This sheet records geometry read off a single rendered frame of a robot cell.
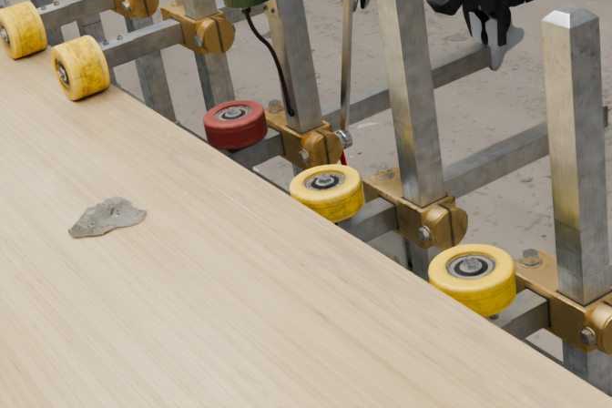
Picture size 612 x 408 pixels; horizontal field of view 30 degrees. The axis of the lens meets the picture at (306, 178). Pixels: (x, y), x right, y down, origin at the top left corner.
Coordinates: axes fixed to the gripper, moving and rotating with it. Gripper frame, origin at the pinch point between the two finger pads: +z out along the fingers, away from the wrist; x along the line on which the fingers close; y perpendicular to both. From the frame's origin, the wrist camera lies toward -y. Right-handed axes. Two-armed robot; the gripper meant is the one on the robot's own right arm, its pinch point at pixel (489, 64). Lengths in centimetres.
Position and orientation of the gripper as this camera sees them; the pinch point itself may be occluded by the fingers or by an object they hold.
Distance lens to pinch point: 171.1
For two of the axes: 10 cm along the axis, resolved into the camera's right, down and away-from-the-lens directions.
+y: 8.3, -3.7, 4.2
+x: -5.3, -3.1, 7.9
